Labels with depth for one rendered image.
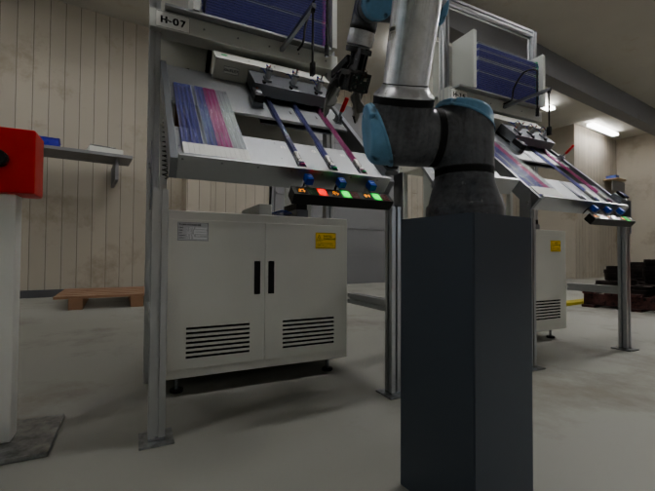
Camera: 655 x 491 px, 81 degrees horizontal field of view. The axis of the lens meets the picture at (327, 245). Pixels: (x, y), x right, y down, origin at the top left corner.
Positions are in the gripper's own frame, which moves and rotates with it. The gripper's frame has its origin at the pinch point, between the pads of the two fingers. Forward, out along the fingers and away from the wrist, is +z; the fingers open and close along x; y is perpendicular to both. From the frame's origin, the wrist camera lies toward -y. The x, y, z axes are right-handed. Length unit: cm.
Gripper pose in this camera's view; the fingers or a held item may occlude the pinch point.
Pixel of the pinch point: (339, 117)
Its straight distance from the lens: 127.0
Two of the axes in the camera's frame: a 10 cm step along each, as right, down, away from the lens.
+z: -2.2, 8.9, 4.0
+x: 8.9, 0.2, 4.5
